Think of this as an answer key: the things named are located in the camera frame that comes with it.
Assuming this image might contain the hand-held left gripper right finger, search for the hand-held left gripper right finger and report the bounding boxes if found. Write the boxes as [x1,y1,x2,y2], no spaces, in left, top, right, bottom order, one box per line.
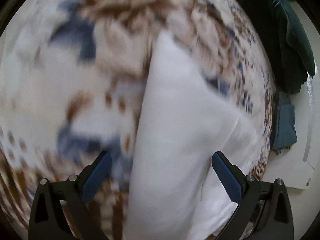
[211,151,294,240]

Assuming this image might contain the folded blue cloth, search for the folded blue cloth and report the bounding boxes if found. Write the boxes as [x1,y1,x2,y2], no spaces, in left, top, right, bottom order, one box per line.
[271,92,298,156]

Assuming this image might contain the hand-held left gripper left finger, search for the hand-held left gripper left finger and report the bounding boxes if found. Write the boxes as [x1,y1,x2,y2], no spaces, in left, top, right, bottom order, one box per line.
[28,151,112,240]

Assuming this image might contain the white pants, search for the white pants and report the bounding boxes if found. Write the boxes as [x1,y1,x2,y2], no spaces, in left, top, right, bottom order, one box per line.
[124,30,264,240]

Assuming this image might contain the white headboard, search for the white headboard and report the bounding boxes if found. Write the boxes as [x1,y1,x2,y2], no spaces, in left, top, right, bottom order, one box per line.
[260,0,320,191]

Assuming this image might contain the bed with floral quilt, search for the bed with floral quilt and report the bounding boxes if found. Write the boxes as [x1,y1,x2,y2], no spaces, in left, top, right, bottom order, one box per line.
[0,0,277,240]

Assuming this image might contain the dark teal blanket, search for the dark teal blanket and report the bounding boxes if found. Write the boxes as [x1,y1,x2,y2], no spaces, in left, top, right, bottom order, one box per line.
[226,0,315,95]

